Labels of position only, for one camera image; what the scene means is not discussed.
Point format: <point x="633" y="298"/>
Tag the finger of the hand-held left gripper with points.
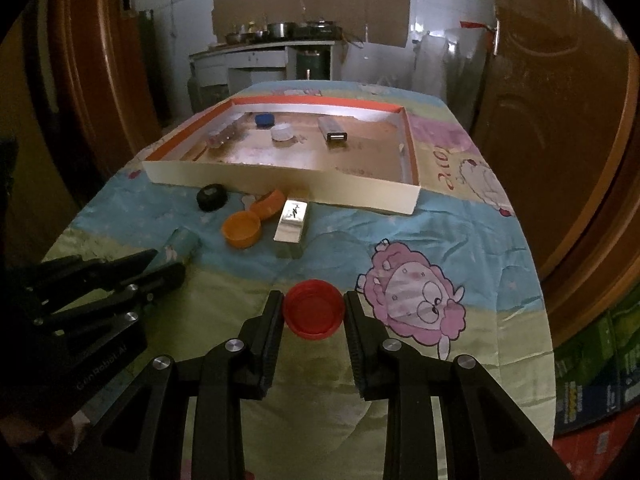
<point x="100" y="272"/>
<point x="150" y="285"/>

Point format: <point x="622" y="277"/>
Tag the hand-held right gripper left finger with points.
<point x="270" y="340"/>

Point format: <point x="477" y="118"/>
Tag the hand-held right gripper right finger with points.
<point x="352" y="340"/>

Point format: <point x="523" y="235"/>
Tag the red bottle cap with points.
<point x="314" y="310"/>

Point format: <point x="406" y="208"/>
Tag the teal small box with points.
<point x="181" y="245"/>

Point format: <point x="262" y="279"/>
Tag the orange bottle cap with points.
<point x="240" y="230"/>
<point x="270" y="202"/>

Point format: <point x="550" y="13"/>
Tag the black bottle cap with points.
<point x="212" y="197"/>

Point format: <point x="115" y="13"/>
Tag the gold bar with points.
<point x="291" y="227"/>

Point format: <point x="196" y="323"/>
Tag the orange-rimmed cardboard box tray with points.
<point x="300" y="185"/>

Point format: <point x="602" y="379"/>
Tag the clear plastic cap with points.
<point x="220" y="138"/>

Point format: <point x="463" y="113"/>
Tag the blue bottle cap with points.
<point x="264" y="119"/>

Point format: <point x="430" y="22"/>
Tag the white bottle cap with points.
<point x="282" y="133"/>

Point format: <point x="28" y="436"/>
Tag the white patterned slim box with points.
<point x="334" y="131"/>

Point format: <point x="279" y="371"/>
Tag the cartoon sheep printed blanket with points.
<point x="450" y="260"/>

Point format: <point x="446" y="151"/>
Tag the dark upright panel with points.
<point x="150" y="60"/>

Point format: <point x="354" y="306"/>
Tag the white kitchen counter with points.
<point x="250" y="62"/>

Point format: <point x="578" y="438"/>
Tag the green printed carton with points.
<point x="595" y="375"/>

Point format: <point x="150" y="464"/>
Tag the red printed carton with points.
<point x="585" y="452"/>

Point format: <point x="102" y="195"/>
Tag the small metal pot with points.
<point x="234" y="38"/>

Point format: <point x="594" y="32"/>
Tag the green cooking appliance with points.
<point x="312" y="65"/>

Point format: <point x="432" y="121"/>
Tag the steel pot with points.
<point x="280" y="31"/>

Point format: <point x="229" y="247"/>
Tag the white plastic sheeting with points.
<point x="450" y="70"/>

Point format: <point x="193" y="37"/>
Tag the brown wooden door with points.
<point x="550" y="110"/>

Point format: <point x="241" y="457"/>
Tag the red ribbon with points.
<point x="475" y="25"/>

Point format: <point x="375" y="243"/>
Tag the brown wooden door frame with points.
<point x="85" y="85"/>

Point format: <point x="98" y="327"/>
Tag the cardboard wall sheet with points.
<point x="310" y="5"/>

